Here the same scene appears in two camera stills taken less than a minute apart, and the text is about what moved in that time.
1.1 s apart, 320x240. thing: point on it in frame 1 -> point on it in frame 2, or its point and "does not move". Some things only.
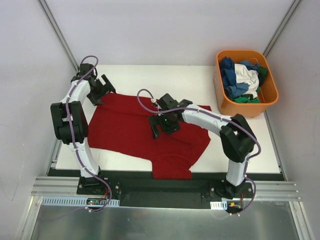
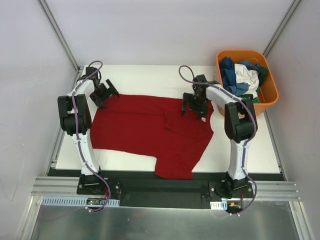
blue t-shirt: x=228 y=69 does not move
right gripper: x=157 y=122 -> x=195 y=106
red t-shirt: x=121 y=125 does not move
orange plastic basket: x=268 y=92 does not move
